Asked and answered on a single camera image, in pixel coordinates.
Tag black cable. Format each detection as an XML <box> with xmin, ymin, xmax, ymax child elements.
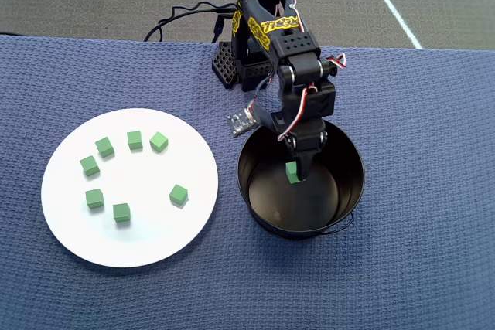
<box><xmin>210</xmin><ymin>12</ymin><xmax>227</xmax><ymax>43</ymax></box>
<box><xmin>143</xmin><ymin>2</ymin><xmax>237</xmax><ymax>43</ymax></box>

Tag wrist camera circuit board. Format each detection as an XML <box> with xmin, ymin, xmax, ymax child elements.
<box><xmin>227</xmin><ymin>107</ymin><xmax>259</xmax><ymax>138</ymax></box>

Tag white round plate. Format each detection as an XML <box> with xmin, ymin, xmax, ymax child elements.
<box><xmin>40</xmin><ymin>107</ymin><xmax>220</xmax><ymax>269</ymax></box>

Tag black metal bucket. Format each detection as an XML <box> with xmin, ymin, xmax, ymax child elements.
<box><xmin>236</xmin><ymin>113</ymin><xmax>367</xmax><ymax>241</ymax></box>

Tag blue woven table cloth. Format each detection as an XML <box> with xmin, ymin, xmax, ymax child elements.
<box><xmin>0</xmin><ymin>34</ymin><xmax>495</xmax><ymax>330</ymax></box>

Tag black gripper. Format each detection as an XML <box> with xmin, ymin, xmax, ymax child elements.
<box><xmin>266</xmin><ymin>80</ymin><xmax>336</xmax><ymax>182</ymax></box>

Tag green cube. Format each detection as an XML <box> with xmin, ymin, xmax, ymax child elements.
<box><xmin>94</xmin><ymin>136</ymin><xmax>116</xmax><ymax>158</ymax></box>
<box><xmin>112</xmin><ymin>202</ymin><xmax>131</xmax><ymax>224</ymax></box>
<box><xmin>79</xmin><ymin>155</ymin><xmax>101</xmax><ymax>178</ymax></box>
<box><xmin>285</xmin><ymin>161</ymin><xmax>299</xmax><ymax>185</ymax></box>
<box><xmin>148</xmin><ymin>131</ymin><xmax>170</xmax><ymax>155</ymax></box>
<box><xmin>169</xmin><ymin>183</ymin><xmax>189</xmax><ymax>207</ymax></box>
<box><xmin>84</xmin><ymin>188</ymin><xmax>105</xmax><ymax>209</ymax></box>
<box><xmin>126</xmin><ymin>130</ymin><xmax>144</xmax><ymax>151</ymax></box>

